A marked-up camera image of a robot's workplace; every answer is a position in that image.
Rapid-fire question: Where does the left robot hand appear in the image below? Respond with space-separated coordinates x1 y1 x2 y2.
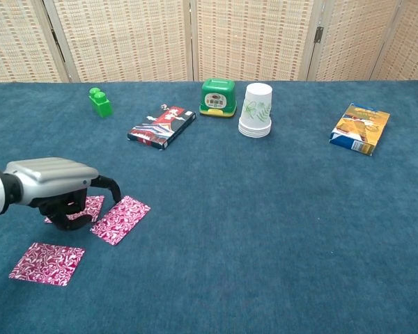
3 157 122 231

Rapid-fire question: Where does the pink patterned coaster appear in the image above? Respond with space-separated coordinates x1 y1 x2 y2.
44 195 105 224
90 195 151 246
8 242 86 287

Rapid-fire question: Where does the green toy building brick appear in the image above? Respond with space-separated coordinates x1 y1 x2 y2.
88 86 114 119

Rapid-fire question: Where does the black and red cardboard box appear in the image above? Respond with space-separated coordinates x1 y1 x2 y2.
127 105 197 151

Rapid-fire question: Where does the woven bamboo screen panel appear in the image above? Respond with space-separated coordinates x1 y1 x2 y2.
306 0 403 82
41 0 195 84
369 0 418 81
0 0 70 84
189 0 323 82

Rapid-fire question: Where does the blue table cloth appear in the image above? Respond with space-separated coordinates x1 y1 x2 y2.
0 80 418 334

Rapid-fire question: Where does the green plastic container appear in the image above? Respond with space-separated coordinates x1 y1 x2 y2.
199 77 238 118

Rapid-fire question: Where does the white paper cup stack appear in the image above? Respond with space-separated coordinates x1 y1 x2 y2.
238 82 274 139

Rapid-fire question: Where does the yellow and blue snack box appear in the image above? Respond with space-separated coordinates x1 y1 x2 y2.
329 102 392 157

